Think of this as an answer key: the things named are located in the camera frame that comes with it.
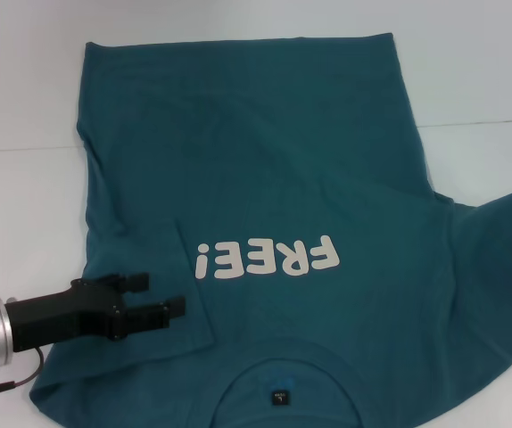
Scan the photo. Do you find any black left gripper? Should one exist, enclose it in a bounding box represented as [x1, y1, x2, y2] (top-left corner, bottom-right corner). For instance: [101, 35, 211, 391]
[5, 271, 187, 353]

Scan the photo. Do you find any teal FREE print t-shirt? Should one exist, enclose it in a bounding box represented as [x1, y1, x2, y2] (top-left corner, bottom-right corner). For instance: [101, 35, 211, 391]
[28, 31, 512, 428]

